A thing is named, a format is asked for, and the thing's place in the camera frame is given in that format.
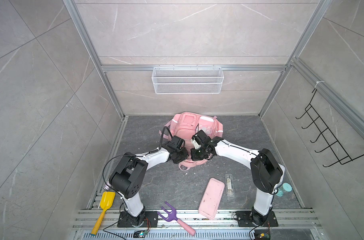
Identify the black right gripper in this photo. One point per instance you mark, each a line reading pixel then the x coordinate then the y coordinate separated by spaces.
pixel 194 156

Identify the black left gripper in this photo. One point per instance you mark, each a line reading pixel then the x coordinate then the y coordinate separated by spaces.
pixel 186 155

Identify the pink school backpack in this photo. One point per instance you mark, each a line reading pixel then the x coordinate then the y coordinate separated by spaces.
pixel 185 125

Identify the pink pencil case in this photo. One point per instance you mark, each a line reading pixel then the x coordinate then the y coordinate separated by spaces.
pixel 211 198

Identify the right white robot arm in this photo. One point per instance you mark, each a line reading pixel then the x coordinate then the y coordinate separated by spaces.
pixel 267 173

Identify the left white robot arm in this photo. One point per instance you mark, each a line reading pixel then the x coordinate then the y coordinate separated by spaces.
pixel 128 176

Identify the clear plastic pen box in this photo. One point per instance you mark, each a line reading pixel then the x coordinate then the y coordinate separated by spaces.
pixel 229 186

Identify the purple toy garden fork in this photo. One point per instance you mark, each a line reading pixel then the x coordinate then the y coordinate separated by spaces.
pixel 172 216

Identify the purple glitter microphone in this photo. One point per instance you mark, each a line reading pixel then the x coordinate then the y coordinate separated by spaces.
pixel 107 186

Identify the yellow toy shovel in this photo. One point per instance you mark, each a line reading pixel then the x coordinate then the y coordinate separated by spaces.
pixel 105 204

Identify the small green circuit board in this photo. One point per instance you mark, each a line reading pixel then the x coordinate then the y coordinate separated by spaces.
pixel 140 234

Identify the small yellow circuit board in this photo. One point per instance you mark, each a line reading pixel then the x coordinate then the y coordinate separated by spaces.
pixel 262 236

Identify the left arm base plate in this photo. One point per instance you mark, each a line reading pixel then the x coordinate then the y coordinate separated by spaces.
pixel 144 219

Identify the white wire mesh basket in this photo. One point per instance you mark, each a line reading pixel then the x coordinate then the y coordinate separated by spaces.
pixel 187 80

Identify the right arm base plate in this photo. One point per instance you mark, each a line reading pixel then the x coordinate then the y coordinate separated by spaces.
pixel 254 219

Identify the black wire hook rack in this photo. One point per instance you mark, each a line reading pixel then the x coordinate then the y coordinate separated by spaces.
pixel 330 139

